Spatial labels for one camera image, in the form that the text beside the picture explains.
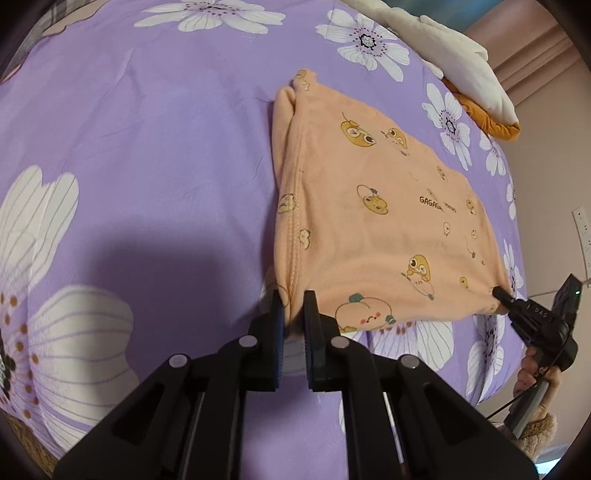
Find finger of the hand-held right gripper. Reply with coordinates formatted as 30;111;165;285
491;285;562;347

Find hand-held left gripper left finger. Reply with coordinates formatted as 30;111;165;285
53;291;287;480

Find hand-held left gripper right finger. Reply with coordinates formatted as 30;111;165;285
303;290;539;480

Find orange duck print pants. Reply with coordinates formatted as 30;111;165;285
265;68;514;336

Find person's right forearm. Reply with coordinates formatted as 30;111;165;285
516;412;560;460

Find person's right hand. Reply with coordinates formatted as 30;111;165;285
514;343;562;417

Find purple floral bed sheet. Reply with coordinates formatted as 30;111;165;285
0;0;530;480

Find pink curtain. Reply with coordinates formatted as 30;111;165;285
464;9;583;95

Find white goose plush toy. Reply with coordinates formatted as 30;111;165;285
341;0;522;142

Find teal curtain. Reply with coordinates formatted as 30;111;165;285
387;0;463;11

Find thin white cord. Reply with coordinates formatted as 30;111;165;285
526;277;591;302

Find thin black cable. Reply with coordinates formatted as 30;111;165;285
484;339;571;420

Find white wall socket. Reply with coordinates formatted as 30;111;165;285
571;207;591;269

